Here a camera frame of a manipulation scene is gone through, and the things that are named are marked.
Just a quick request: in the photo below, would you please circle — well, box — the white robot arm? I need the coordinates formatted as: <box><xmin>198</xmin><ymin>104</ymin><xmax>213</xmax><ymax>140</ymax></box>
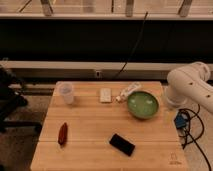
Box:
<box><xmin>164</xmin><ymin>62</ymin><xmax>213</xmax><ymax>114</ymax></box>

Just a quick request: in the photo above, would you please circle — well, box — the white eraser block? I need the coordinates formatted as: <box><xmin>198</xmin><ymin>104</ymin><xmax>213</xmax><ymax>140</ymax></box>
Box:
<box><xmin>100</xmin><ymin>88</ymin><xmax>112</xmax><ymax>103</ymax></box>

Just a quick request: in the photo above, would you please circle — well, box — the white plastic tube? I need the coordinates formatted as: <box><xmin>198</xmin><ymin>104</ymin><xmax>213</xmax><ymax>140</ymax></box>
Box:
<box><xmin>116</xmin><ymin>82</ymin><xmax>141</xmax><ymax>102</ymax></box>

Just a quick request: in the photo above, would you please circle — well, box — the green bowl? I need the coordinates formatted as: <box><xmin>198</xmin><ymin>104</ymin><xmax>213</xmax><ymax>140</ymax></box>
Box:
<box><xmin>127</xmin><ymin>91</ymin><xmax>159</xmax><ymax>119</ymax></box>

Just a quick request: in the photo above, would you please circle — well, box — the clear plastic cup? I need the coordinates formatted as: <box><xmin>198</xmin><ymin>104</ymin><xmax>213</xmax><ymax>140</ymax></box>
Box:
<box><xmin>59</xmin><ymin>83</ymin><xmax>74</xmax><ymax>104</ymax></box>

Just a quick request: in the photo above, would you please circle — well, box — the black rectangular phone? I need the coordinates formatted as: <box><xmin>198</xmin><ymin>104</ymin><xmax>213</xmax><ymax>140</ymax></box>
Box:
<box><xmin>109</xmin><ymin>134</ymin><xmax>135</xmax><ymax>156</ymax></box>

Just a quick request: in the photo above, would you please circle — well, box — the red brown chili pepper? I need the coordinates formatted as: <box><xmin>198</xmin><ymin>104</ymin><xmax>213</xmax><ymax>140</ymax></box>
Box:
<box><xmin>58</xmin><ymin>123</ymin><xmax>68</xmax><ymax>145</ymax></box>

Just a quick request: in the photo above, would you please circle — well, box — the blue connector box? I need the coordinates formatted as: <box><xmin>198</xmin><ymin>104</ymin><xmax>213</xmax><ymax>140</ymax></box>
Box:
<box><xmin>174</xmin><ymin>115</ymin><xmax>186</xmax><ymax>129</ymax></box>

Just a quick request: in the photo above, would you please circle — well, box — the black office chair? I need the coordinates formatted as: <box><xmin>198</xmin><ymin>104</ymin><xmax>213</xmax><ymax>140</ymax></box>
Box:
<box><xmin>0</xmin><ymin>65</ymin><xmax>42</xmax><ymax>133</ymax></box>

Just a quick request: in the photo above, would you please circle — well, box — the white wall outlet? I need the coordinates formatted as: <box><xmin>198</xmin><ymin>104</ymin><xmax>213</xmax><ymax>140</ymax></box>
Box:
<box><xmin>95</xmin><ymin>71</ymin><xmax>101</xmax><ymax>78</ymax></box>

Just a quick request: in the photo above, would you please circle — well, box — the black hanging cable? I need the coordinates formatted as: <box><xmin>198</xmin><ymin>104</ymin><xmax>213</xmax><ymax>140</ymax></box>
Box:
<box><xmin>113</xmin><ymin>11</ymin><xmax>150</xmax><ymax>80</ymax></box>

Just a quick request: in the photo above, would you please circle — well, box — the black floor cable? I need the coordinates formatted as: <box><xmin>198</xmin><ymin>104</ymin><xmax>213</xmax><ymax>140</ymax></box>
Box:
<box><xmin>178</xmin><ymin>104</ymin><xmax>213</xmax><ymax>171</ymax></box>

